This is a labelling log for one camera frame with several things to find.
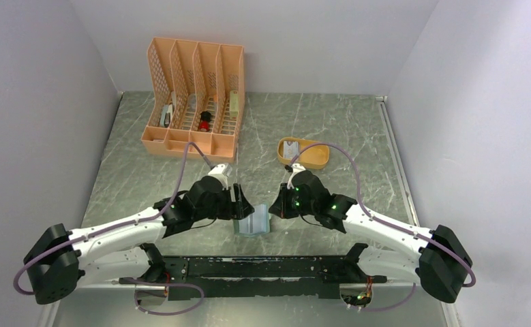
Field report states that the orange plastic desk organizer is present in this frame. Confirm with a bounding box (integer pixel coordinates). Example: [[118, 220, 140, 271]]
[[141, 37, 245, 163]]

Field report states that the grey white utility knife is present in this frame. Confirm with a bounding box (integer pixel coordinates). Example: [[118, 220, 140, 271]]
[[159, 103, 174, 128]]

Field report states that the red black stamp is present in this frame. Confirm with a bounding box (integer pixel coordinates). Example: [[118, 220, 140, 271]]
[[198, 111, 212, 132]]

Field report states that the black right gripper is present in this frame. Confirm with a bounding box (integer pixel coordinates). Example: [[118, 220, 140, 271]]
[[269, 182, 318, 219]]

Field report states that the green leather card holder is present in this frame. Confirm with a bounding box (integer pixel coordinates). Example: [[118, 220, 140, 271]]
[[234, 204, 271, 238]]

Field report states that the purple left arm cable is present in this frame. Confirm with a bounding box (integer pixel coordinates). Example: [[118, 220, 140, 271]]
[[13, 141, 213, 316]]

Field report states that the yellow oval tray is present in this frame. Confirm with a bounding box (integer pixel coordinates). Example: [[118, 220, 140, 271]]
[[277, 137, 330, 170]]

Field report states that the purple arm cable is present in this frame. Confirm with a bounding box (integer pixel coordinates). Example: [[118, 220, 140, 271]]
[[286, 143, 477, 312], [13, 141, 213, 316]]

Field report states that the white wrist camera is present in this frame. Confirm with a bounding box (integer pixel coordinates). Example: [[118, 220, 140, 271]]
[[287, 163, 306, 189], [208, 163, 232, 184]]

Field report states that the pale green eraser box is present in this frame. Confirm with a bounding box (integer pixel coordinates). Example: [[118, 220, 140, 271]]
[[228, 90, 239, 120]]

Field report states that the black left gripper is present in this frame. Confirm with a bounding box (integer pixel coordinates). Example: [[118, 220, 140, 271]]
[[194, 183, 254, 221]]

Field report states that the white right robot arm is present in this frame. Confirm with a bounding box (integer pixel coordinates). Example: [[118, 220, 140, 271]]
[[269, 170, 472, 303]]

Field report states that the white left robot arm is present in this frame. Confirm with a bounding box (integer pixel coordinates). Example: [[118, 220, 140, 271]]
[[24, 176, 254, 305]]

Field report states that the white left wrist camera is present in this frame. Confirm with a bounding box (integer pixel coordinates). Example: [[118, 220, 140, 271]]
[[208, 163, 232, 184]]

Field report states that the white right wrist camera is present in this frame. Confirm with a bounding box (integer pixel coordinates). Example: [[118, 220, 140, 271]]
[[287, 163, 306, 189]]

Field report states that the grey credit card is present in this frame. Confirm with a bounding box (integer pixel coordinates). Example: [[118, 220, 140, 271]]
[[282, 140, 300, 160]]

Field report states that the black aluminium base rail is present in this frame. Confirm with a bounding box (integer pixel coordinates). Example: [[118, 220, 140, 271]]
[[50, 255, 449, 301]]

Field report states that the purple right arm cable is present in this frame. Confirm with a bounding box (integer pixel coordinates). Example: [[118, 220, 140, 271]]
[[286, 143, 477, 312]]

